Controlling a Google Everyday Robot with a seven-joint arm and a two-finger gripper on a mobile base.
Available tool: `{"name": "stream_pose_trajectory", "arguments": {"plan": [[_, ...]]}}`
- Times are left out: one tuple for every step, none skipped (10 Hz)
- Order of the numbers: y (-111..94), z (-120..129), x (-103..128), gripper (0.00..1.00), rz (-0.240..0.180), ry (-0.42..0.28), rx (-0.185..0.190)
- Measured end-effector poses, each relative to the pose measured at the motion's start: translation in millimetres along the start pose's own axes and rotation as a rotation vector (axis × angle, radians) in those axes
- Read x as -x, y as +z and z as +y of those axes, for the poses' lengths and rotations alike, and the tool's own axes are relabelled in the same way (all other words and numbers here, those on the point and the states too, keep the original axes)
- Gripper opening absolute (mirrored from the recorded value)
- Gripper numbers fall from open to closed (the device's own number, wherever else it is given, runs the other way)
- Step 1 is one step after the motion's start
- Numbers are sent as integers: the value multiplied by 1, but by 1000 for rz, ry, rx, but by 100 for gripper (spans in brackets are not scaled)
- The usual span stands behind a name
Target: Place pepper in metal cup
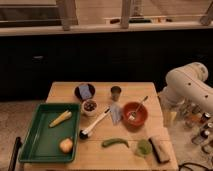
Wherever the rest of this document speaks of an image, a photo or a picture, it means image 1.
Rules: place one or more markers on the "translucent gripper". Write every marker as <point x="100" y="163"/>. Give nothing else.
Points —
<point x="169" y="108"/>

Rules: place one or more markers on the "green pepper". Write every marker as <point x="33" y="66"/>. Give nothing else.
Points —
<point x="113" y="141"/>

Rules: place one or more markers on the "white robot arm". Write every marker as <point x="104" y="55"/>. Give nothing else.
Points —
<point x="185" y="85"/>

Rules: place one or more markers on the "green plastic cup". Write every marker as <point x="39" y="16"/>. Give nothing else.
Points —
<point x="144" y="148"/>

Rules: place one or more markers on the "small metal cup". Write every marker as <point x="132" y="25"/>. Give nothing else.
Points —
<point x="115" y="93"/>

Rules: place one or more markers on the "red bowl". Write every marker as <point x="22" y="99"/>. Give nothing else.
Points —
<point x="141" y="116"/>

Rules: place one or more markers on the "grey blue cloth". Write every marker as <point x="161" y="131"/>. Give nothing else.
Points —
<point x="115" y="113"/>

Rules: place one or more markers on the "white bowl with nuts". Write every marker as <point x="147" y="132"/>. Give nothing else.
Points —
<point x="89" y="107"/>

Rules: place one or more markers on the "blue sponge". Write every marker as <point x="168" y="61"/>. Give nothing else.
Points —
<point x="85" y="92"/>

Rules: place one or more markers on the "black plate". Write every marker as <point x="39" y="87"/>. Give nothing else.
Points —
<point x="91" y="88"/>

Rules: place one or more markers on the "yellow corn cob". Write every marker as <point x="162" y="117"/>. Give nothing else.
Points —
<point x="62" y="117"/>

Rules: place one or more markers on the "yellow potato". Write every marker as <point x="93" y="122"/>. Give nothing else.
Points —
<point x="66" y="145"/>

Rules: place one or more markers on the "green plastic tray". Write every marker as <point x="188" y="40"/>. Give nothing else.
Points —
<point x="41" y="144"/>

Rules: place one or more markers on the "black chair back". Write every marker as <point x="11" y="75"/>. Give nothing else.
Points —
<point x="16" y="147"/>

